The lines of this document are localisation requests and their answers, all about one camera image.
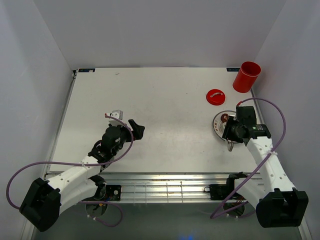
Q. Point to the red container lid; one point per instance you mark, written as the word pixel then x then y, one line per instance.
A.
pixel 215 97

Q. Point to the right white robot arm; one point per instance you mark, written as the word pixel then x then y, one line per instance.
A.
pixel 279 204

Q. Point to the aluminium table frame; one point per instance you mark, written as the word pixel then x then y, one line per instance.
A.
pixel 179 154

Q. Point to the patterned round plate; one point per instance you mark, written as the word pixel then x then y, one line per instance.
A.
pixel 218 126

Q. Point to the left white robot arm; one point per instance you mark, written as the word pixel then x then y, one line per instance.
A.
pixel 47 199

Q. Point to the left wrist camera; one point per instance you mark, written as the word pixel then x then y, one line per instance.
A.
pixel 114 118

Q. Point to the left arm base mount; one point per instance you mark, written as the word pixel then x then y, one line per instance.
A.
pixel 106 192

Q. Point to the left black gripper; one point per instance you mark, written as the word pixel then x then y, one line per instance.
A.
pixel 137 134

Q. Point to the red cylindrical lunch container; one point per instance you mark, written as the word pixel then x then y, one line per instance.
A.
pixel 246 77

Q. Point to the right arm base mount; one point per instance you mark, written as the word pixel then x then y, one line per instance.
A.
pixel 219 192

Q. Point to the metal food tongs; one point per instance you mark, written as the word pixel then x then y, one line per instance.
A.
pixel 230 145

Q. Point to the brown braised meat piece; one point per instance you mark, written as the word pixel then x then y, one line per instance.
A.
pixel 224 117

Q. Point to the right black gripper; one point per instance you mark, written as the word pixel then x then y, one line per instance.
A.
pixel 227 133

